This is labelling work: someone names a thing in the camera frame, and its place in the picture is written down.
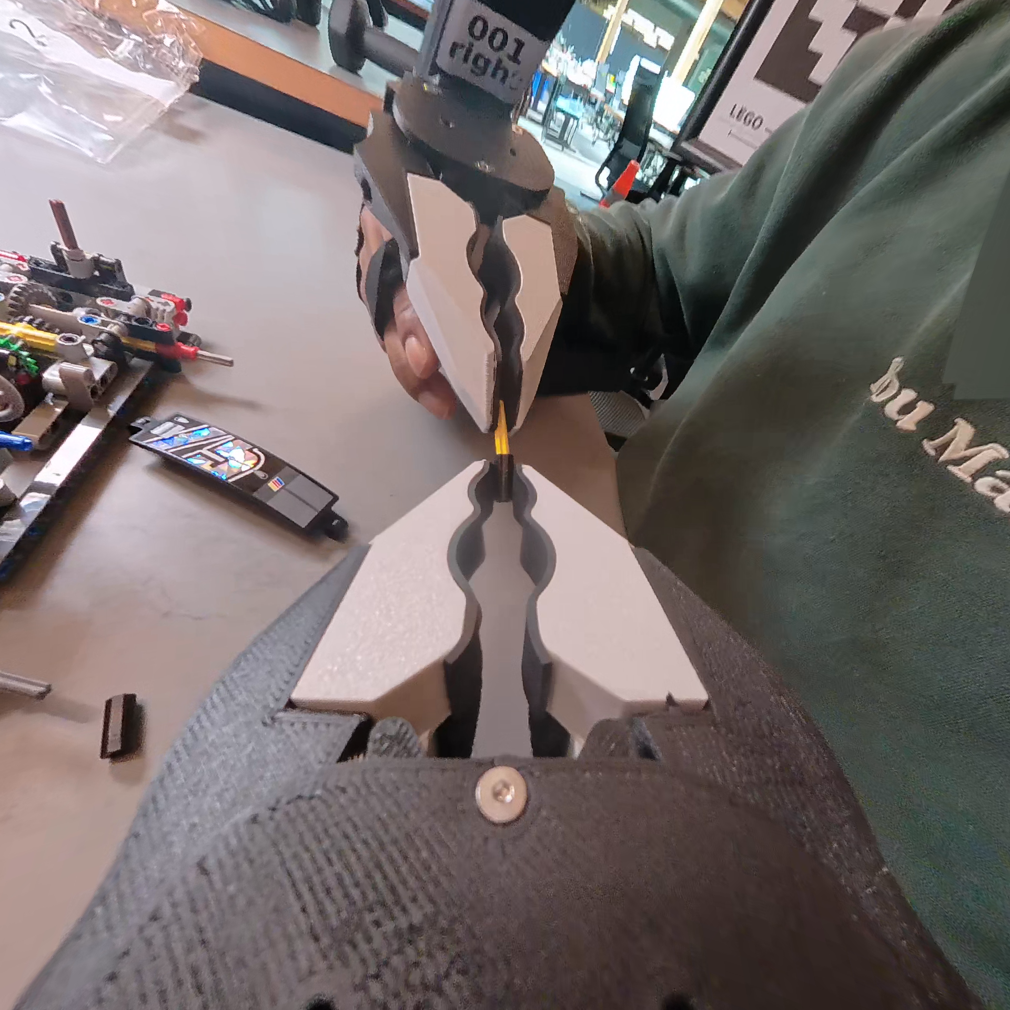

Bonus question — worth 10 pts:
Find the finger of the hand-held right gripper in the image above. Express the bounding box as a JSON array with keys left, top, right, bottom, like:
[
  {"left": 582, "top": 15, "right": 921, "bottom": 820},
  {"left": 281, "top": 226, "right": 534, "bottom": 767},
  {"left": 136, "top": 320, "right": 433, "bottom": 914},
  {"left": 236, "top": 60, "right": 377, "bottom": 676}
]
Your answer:
[
  {"left": 502, "top": 215, "right": 564, "bottom": 437},
  {"left": 405, "top": 174, "right": 506, "bottom": 433}
]

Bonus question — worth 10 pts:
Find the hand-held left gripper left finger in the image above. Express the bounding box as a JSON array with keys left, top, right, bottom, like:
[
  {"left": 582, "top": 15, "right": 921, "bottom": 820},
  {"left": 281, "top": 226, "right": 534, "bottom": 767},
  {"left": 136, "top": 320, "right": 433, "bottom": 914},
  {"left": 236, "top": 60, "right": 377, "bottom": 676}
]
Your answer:
[{"left": 289, "top": 461, "right": 497, "bottom": 757}]

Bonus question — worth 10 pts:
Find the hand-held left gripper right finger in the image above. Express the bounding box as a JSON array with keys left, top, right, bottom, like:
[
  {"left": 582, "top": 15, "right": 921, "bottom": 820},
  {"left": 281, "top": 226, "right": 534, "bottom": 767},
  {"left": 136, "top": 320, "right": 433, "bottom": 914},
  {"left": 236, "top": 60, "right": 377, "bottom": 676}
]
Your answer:
[{"left": 511, "top": 462, "right": 710, "bottom": 757}]

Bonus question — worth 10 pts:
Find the person's right forearm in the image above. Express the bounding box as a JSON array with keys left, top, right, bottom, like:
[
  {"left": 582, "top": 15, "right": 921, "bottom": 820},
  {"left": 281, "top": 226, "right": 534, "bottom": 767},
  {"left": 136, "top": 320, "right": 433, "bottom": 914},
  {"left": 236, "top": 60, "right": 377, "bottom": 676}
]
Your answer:
[{"left": 544, "top": 110, "right": 830, "bottom": 411}]

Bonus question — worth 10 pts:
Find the black curved lego panel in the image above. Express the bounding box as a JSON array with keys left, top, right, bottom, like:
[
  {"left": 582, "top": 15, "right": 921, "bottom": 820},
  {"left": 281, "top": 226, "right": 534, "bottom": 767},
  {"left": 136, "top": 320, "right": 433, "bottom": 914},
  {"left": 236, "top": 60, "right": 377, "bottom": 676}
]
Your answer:
[{"left": 128, "top": 412, "right": 349, "bottom": 542}]

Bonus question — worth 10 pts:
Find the small black ribbed lego piece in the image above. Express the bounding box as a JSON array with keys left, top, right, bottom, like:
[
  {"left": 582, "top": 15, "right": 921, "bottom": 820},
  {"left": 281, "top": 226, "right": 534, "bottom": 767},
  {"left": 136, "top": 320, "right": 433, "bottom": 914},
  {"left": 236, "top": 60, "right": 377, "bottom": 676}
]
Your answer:
[{"left": 100, "top": 693, "right": 148, "bottom": 761}]

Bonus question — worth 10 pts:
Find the lego vehicle chassis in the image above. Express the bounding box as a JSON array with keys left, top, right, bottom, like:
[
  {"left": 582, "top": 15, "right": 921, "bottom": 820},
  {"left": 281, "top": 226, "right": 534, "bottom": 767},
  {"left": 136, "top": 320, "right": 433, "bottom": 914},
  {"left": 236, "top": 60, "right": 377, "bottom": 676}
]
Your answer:
[{"left": 0, "top": 199, "right": 235, "bottom": 587}]

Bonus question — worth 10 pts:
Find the person's right hand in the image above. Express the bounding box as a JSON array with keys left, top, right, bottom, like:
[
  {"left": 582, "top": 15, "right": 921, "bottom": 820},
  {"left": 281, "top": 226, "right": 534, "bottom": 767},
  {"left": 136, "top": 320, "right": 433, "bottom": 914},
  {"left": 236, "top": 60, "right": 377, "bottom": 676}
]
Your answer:
[{"left": 357, "top": 209, "right": 462, "bottom": 421}]

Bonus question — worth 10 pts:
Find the black dumbbell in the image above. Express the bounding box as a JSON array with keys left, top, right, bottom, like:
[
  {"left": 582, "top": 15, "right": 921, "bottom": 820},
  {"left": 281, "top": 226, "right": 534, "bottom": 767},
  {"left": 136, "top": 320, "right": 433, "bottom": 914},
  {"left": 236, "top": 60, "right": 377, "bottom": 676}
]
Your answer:
[{"left": 327, "top": 0, "right": 433, "bottom": 77}]

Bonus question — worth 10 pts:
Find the black office chair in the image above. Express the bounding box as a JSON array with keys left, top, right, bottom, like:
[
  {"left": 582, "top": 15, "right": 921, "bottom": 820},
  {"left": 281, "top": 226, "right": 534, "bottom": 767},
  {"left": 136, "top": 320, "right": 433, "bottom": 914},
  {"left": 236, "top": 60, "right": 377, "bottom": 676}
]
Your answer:
[{"left": 592, "top": 59, "right": 673, "bottom": 200}]

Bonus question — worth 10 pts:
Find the person's green sweatshirt torso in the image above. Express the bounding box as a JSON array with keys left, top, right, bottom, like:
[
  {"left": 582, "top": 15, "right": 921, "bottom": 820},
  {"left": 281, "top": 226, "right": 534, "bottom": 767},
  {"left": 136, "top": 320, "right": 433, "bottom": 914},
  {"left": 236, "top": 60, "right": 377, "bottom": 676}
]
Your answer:
[{"left": 608, "top": 0, "right": 1010, "bottom": 1010}]

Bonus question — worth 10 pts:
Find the black and white marker sign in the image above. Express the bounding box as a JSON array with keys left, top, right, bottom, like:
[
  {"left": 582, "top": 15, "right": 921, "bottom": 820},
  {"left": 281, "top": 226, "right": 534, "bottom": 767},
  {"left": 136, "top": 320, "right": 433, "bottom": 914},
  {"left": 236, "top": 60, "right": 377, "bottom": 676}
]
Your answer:
[{"left": 669, "top": 0, "right": 983, "bottom": 172}]

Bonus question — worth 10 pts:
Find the flat clear plastic bag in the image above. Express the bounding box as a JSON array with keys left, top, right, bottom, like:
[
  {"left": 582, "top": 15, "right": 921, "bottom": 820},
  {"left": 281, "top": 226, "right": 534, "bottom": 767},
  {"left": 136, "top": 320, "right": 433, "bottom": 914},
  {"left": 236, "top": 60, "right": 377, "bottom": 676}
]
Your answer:
[{"left": 0, "top": 0, "right": 204, "bottom": 164}]

